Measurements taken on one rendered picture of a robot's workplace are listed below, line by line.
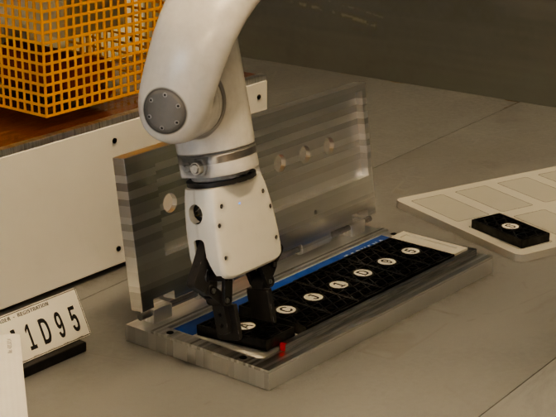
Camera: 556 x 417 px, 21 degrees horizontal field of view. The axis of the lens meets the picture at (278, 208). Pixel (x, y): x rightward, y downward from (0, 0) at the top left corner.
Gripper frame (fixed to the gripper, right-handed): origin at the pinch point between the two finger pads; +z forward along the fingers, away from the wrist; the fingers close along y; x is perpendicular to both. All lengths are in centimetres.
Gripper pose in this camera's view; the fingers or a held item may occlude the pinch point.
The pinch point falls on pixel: (245, 314)
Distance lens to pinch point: 164.1
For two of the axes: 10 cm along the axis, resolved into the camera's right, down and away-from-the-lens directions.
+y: 6.3, -2.5, 7.4
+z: 1.6, 9.7, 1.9
